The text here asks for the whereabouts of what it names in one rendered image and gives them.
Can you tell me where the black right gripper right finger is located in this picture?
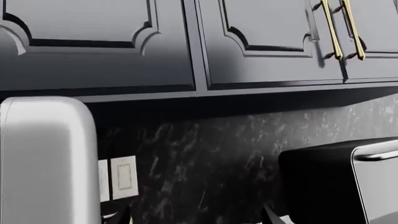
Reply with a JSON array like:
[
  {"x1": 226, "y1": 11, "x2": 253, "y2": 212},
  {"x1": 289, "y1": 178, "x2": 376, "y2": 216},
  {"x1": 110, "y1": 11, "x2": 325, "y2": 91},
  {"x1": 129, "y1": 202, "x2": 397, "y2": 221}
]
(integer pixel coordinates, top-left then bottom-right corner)
[{"x1": 263, "y1": 203, "x2": 292, "y2": 224}]

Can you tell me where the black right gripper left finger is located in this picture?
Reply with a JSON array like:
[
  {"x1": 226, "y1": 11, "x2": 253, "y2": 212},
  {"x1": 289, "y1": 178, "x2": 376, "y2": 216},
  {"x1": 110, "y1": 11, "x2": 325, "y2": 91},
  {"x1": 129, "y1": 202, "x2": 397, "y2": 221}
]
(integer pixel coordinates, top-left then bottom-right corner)
[{"x1": 100, "y1": 200, "x2": 132, "y2": 224}]

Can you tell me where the silver stand mixer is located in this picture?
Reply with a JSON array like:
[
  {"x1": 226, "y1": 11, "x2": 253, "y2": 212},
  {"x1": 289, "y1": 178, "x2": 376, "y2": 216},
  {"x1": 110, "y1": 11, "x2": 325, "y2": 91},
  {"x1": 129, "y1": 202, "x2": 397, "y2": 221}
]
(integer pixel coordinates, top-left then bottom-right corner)
[{"x1": 0, "y1": 96, "x2": 104, "y2": 224}]

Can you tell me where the black toaster oven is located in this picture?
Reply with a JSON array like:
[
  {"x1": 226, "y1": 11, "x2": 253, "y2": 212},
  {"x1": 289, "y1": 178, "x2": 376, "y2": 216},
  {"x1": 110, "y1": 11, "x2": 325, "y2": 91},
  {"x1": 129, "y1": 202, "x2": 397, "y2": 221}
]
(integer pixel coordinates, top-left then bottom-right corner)
[{"x1": 277, "y1": 136, "x2": 398, "y2": 224}]

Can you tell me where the dark grey cabinet door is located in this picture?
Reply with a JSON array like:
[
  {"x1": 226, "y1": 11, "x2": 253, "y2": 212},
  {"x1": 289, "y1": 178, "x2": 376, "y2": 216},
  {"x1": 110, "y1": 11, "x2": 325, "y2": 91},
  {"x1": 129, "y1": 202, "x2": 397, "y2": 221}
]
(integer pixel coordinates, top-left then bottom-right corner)
[
  {"x1": 0, "y1": 0, "x2": 197, "y2": 93},
  {"x1": 338, "y1": 0, "x2": 398, "y2": 83},
  {"x1": 195, "y1": 0, "x2": 346, "y2": 91}
]

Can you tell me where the white wall switch plate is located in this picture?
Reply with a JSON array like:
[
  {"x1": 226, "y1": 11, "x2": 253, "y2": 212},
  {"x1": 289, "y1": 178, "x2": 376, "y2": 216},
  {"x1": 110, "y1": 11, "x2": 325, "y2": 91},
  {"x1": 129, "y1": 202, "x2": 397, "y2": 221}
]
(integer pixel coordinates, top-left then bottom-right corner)
[{"x1": 109, "y1": 155, "x2": 139, "y2": 201}]

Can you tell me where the silver toaster oven handle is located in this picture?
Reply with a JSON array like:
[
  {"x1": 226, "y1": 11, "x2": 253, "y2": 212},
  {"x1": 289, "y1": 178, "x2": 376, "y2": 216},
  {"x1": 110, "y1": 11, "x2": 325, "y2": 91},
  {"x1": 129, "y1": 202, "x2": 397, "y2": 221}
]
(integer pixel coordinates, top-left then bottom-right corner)
[{"x1": 355, "y1": 149, "x2": 398, "y2": 162}]

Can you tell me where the dark wall cabinet body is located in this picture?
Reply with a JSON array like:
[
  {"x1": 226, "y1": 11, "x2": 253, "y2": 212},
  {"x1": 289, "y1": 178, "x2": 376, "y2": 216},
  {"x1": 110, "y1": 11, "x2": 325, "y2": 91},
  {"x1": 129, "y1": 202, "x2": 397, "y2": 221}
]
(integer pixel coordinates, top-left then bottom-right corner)
[{"x1": 0, "y1": 81, "x2": 398, "y2": 118}]

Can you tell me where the brass cabinet handle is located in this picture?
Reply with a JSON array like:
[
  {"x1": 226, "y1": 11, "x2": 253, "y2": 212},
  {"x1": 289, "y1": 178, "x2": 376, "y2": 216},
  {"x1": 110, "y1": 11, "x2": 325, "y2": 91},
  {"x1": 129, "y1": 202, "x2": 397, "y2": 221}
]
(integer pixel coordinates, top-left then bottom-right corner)
[
  {"x1": 319, "y1": 0, "x2": 344, "y2": 60},
  {"x1": 340, "y1": 0, "x2": 366, "y2": 61}
]

